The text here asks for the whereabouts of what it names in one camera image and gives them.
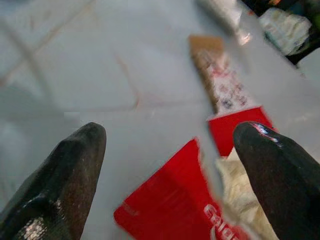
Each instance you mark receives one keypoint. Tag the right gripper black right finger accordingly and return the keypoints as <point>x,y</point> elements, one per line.
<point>282,180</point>

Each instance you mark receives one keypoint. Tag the brown printed cardboard strip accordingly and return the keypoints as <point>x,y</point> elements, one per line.
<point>220,75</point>

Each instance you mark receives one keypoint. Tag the red printed packet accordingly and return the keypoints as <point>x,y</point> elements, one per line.
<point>172,200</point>

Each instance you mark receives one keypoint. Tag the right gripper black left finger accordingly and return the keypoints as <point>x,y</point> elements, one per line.
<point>62,180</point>

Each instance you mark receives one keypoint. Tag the white plastic wrapper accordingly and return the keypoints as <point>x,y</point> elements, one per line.
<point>225,15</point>

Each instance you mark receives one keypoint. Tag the white crumpled trash wad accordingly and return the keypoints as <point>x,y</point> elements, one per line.
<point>285,30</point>

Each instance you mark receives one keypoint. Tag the black rubbish bag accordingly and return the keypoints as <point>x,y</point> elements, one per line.
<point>307,47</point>

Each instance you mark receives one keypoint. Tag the crumpled cream paper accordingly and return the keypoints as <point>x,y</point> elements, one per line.
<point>237,190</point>

